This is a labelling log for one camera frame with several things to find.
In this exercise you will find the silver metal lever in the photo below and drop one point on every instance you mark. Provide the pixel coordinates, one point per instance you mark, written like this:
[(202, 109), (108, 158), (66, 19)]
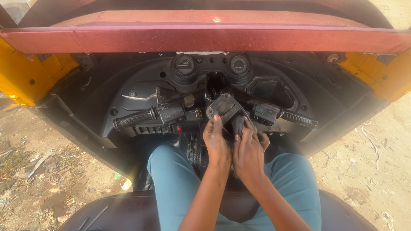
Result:
[(139, 96)]

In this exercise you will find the black cleaning cloth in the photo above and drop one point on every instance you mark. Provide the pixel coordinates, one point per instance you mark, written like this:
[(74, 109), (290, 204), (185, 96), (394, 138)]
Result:
[(238, 123)]

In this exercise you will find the black vehicle seat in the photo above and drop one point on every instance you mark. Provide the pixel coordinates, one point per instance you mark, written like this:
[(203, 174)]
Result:
[(128, 211)]

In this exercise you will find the red padded roof trim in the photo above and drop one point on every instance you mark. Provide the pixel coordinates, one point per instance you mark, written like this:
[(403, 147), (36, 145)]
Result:
[(192, 40)]

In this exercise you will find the silver trim screw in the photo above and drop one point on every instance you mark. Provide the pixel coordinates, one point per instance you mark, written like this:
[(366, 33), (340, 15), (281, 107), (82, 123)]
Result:
[(217, 20)]

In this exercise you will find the person's teal trousers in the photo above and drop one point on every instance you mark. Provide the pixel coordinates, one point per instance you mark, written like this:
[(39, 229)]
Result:
[(175, 186)]

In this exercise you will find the round black dial gauge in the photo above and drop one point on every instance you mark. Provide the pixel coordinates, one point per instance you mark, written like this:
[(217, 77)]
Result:
[(239, 64)]

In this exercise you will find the round speedometer gauge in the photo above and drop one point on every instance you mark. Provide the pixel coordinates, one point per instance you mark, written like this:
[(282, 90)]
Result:
[(184, 64)]

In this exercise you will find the yellow vehicle body panel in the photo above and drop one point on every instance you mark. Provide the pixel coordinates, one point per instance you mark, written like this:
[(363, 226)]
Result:
[(382, 73), (29, 73)]

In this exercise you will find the windshield glass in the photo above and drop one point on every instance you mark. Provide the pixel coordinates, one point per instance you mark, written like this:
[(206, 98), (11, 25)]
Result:
[(14, 9)]

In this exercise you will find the person's left hand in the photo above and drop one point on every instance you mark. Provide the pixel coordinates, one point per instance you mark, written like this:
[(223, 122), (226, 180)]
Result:
[(218, 150)]

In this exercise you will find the black vehicle dashboard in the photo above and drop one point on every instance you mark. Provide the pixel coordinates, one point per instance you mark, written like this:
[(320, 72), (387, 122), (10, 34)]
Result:
[(96, 96)]

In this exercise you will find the person's right hand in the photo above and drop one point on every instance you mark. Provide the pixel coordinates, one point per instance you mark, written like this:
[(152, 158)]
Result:
[(249, 157)]

